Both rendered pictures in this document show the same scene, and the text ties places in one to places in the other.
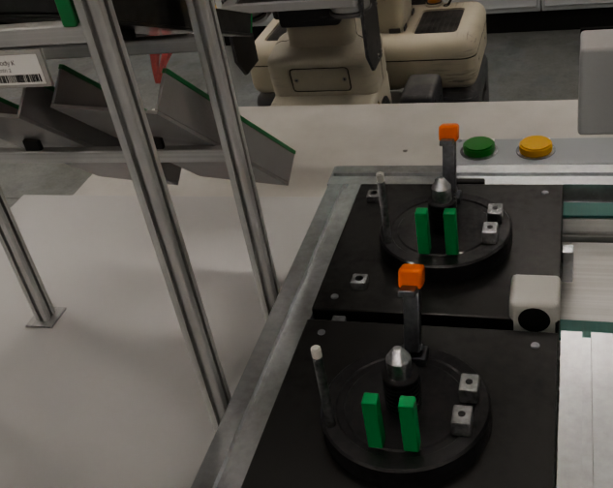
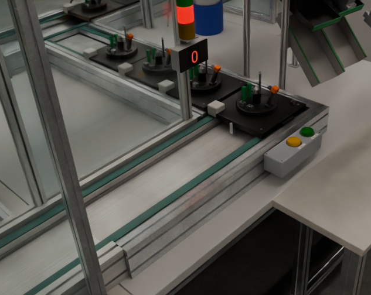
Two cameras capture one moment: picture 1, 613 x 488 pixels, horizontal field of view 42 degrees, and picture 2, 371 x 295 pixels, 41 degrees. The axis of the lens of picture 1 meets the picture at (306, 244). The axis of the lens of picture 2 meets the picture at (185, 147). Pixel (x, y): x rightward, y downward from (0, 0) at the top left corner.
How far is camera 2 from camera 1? 198 cm
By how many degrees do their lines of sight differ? 89
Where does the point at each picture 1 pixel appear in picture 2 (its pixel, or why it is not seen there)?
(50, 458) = (266, 73)
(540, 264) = (229, 115)
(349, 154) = not seen: outside the picture
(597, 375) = not seen: hidden behind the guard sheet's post
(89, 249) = (364, 85)
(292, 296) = (262, 85)
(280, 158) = (311, 76)
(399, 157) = not seen: outside the picture
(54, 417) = not seen: hidden behind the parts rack
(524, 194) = (265, 126)
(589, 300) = (223, 136)
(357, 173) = (319, 109)
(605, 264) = (233, 145)
